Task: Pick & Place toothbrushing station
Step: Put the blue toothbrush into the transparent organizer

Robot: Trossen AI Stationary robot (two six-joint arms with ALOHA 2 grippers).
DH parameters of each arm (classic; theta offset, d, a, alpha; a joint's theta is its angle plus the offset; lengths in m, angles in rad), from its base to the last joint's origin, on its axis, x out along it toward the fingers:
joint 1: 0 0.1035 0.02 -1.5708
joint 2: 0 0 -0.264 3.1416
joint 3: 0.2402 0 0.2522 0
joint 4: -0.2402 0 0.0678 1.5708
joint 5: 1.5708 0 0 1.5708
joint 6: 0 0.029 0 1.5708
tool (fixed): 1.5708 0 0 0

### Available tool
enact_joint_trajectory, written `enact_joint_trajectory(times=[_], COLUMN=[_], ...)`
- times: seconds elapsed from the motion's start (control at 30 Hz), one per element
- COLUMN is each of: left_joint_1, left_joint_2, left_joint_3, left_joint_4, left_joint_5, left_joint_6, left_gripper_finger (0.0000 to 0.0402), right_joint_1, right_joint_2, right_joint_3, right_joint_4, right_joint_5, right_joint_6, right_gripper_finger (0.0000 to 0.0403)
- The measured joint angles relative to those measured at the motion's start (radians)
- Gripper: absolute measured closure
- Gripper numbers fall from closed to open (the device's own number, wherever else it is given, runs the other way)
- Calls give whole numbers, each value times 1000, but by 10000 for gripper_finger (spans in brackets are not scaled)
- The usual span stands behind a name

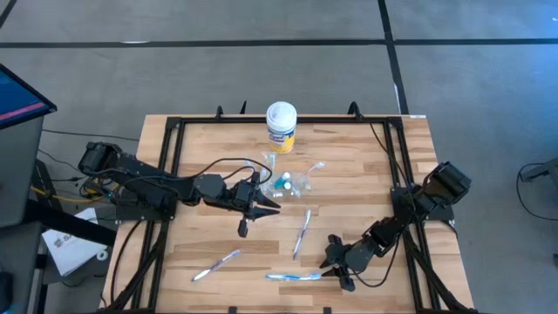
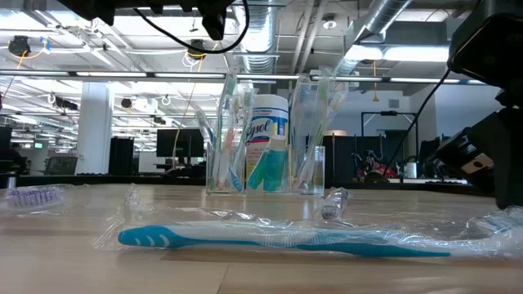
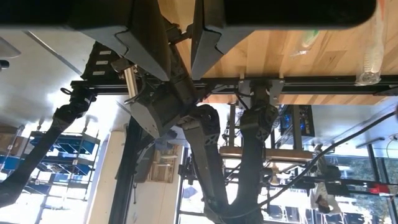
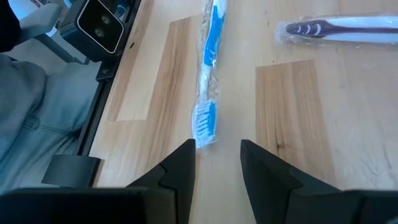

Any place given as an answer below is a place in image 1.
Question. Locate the Lysol wipes canister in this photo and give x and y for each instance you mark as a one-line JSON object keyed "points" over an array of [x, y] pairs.
{"points": [[281, 131]]}

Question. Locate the grey floor box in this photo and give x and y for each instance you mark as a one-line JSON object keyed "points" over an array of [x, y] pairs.
{"points": [[545, 170]]}

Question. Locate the white tape roll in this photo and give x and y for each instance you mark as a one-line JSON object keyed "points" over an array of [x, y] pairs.
{"points": [[102, 255]]}

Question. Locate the black metal table frame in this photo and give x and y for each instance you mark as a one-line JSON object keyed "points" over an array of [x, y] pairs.
{"points": [[331, 119]]}

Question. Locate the blue white toothbrush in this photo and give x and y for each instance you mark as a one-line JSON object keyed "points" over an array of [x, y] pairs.
{"points": [[265, 158], [292, 276]]}

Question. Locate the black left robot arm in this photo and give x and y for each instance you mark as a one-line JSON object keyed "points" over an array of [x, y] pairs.
{"points": [[148, 174]]}

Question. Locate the white printed booklet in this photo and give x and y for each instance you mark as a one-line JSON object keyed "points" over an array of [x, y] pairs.
{"points": [[70, 248]]}

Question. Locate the tilted flat screen monitor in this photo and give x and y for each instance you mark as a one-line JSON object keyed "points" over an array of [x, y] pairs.
{"points": [[17, 100]]}

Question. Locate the black table clamp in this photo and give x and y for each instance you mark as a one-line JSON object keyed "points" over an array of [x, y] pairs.
{"points": [[243, 108], [354, 109], [219, 112]]}

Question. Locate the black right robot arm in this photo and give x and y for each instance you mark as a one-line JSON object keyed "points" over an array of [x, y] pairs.
{"points": [[414, 209]]}

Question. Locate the purple white toothbrush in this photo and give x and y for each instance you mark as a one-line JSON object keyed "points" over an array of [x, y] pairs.
{"points": [[216, 264], [302, 234]]}

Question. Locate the black metal beam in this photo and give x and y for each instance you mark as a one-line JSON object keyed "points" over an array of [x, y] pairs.
{"points": [[74, 224]]}

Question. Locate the grey cabinet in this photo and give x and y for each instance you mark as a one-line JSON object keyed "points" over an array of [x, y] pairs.
{"points": [[19, 174]]}

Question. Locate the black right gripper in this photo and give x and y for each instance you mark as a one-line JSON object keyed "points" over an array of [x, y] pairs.
{"points": [[351, 259]]}

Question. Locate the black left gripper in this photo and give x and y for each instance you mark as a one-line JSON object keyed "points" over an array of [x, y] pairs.
{"points": [[246, 194]]}

